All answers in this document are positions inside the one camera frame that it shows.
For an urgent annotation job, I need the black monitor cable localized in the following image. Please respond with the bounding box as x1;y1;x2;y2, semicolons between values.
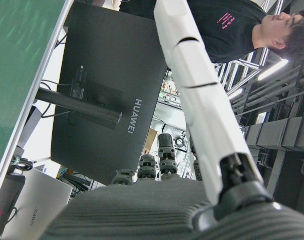
40;79;69;119

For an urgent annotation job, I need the black Huawei monitor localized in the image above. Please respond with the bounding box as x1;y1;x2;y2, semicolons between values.
50;1;167;186

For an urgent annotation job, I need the long ceiling light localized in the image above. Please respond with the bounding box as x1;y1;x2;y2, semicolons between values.
256;58;289;81

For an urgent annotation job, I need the black monitor stand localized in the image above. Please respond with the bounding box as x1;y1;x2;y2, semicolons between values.
36;86;122;131

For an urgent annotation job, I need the silver Huawei laptop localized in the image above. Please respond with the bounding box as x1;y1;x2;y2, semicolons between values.
1;167;73;240

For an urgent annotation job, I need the green conveyor belt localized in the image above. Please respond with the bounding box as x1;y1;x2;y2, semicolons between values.
0;0;75;193

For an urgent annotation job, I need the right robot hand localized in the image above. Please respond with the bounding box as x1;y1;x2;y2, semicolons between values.
41;0;304;240

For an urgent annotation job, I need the aluminium frame structure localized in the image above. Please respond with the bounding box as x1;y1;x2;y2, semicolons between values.
213;46;269;90

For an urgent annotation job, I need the person in black t-shirt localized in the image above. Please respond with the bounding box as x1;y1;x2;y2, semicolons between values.
119;0;304;65

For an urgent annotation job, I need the black and red bag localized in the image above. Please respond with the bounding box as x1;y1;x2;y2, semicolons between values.
0;173;27;240

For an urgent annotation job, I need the coiled black cable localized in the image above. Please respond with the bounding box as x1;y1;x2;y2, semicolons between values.
13;155;34;173

